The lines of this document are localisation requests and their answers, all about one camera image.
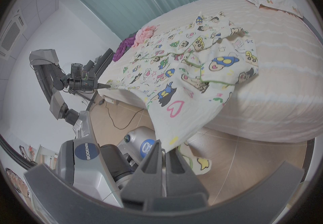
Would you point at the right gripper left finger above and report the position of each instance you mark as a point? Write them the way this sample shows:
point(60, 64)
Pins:
point(149, 175)

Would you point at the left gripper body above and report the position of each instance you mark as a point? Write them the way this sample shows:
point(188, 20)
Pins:
point(89, 85)

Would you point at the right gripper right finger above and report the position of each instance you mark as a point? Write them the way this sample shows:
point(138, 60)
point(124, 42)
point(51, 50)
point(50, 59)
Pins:
point(181, 182)

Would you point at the white printed pyjama top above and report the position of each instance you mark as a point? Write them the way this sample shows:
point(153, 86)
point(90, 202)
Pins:
point(181, 66)

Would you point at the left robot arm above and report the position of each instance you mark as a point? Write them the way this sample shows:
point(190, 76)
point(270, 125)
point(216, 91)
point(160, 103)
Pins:
point(44, 56)

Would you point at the bed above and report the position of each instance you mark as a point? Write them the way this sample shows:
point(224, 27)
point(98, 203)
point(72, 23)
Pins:
point(277, 79)

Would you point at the purple satin garment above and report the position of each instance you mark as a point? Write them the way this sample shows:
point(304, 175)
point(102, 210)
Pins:
point(123, 49)

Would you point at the pink garment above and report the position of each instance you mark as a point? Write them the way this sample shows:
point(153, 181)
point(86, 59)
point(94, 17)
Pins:
point(146, 35)

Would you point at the ceiling air conditioner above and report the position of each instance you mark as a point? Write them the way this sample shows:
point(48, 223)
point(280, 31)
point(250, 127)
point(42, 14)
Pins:
point(11, 36)

